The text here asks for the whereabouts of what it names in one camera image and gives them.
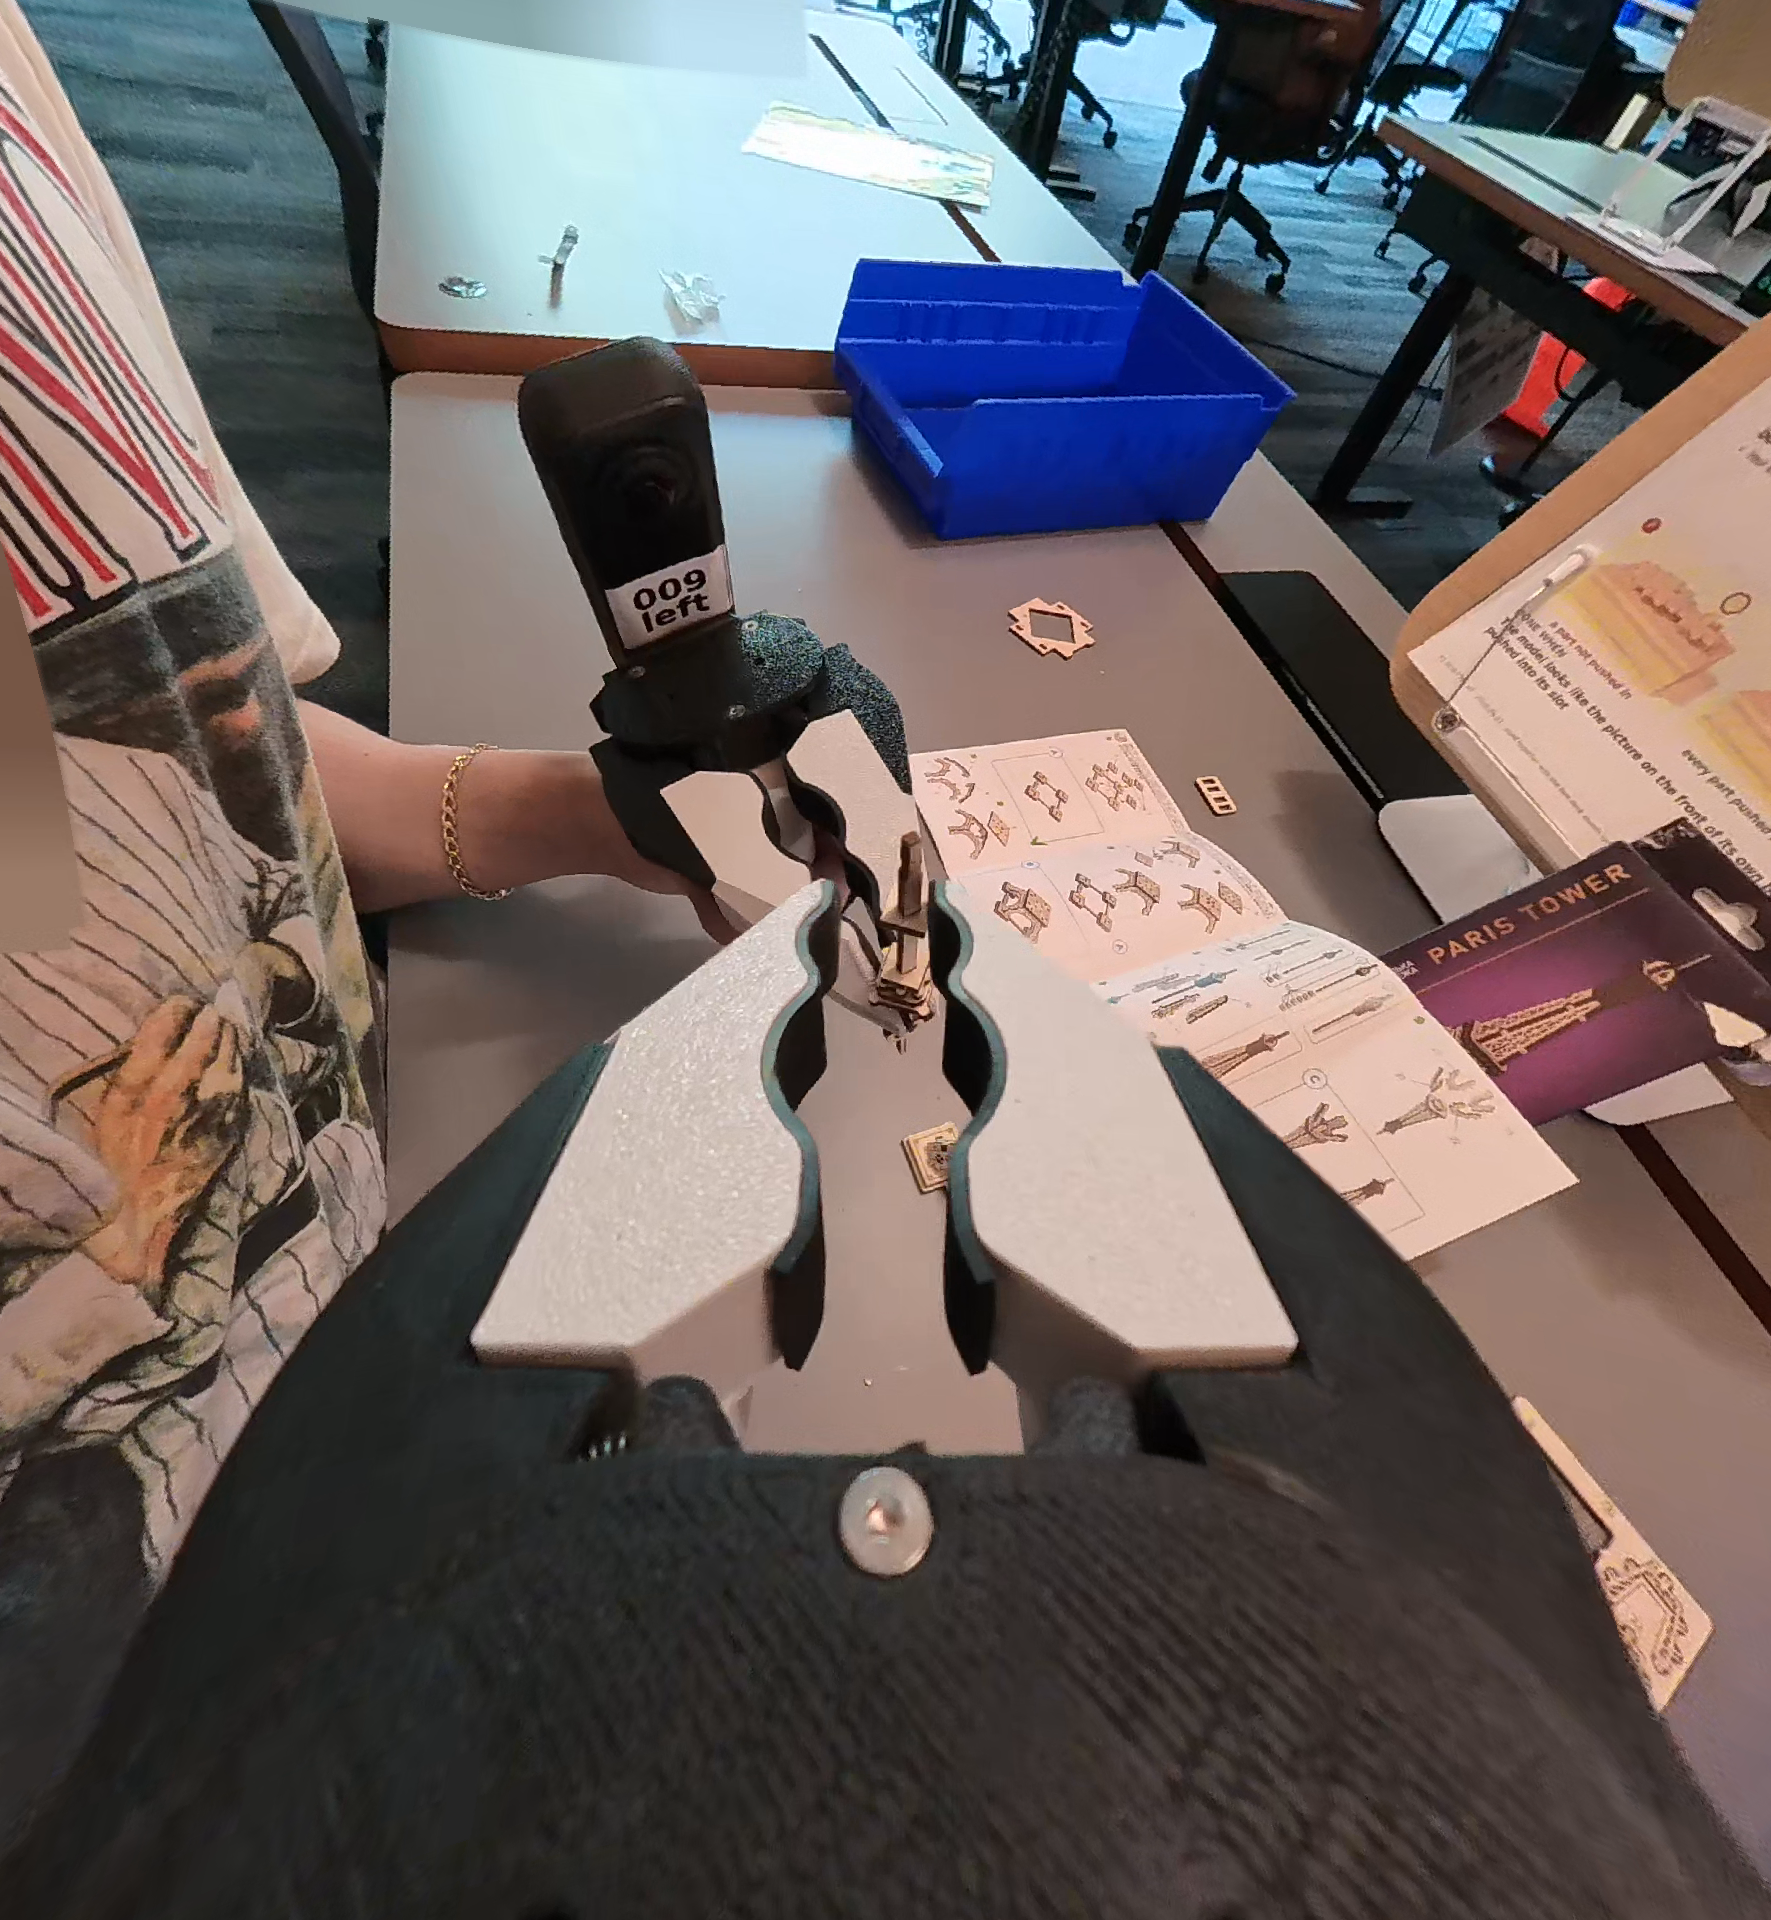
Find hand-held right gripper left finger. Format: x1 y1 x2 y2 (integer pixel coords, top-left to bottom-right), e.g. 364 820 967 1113
465 882 843 1449

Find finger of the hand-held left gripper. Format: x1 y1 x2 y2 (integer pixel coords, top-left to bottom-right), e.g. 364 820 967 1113
663 768 824 944
785 710 924 957

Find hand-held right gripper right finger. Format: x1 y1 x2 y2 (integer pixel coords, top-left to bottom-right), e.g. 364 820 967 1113
928 882 1306 1449

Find wooden tower spire model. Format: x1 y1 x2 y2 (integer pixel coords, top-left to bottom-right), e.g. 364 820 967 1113
863 832 941 1050

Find person's left forearm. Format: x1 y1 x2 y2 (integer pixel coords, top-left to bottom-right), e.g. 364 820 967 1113
294 696 528 915

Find white desk wooden edge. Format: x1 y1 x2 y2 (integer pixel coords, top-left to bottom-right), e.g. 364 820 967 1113
376 19 1127 373

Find beige desk black legs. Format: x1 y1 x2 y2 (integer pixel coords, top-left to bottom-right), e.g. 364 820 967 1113
1308 112 1771 516

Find person's left hand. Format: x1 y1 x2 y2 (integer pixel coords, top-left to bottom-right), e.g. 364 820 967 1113
515 740 745 944

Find folded instruction leaflet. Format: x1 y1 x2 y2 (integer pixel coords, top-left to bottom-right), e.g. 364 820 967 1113
906 726 1574 1263

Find blue plastic bin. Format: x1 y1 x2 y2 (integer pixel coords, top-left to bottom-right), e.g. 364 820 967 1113
836 262 1295 547

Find glossy leaflet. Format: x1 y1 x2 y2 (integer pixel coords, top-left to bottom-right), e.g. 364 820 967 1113
741 106 996 206

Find purple tower kit package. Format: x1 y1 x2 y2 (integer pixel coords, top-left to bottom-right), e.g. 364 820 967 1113
1382 820 1771 1126

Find person in printed shirt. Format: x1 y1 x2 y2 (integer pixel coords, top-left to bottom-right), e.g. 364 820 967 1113
0 0 388 1920

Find black office chair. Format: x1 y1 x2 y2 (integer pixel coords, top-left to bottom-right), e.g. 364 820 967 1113
958 0 1127 149
1121 0 1412 292

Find wooden parts sheet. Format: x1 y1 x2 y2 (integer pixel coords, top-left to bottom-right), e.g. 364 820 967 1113
1509 1393 1714 1712

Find hanging paper tag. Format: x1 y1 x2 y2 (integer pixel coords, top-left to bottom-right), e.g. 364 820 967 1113
1426 282 1537 453

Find wooden document board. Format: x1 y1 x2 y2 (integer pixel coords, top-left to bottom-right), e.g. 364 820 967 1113
1396 274 1771 1186

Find orange cone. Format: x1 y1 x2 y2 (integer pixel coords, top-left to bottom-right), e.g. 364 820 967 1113
1488 330 1584 433

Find white document stand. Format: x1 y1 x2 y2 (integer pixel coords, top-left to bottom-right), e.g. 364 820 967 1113
1573 95 1771 274

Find gold chain bracelet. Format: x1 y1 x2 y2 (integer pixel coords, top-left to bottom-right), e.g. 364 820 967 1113
444 740 515 902

